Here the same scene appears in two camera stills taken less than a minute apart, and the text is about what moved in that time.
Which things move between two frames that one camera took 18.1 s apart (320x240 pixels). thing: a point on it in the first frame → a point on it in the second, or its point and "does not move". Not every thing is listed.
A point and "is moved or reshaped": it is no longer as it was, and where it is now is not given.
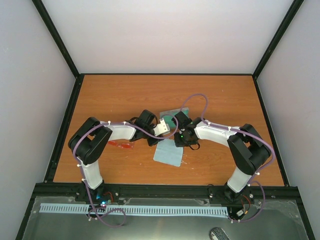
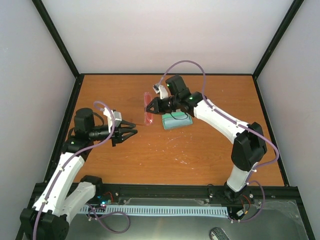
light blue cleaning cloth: [167, 153] is moved or reshaped
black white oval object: [218, 233] does not move
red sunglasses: [122, 145] → [148, 116]
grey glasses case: [167, 115] does not move
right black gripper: [178, 143] → [155, 103]
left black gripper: [151, 142] → [118, 132]
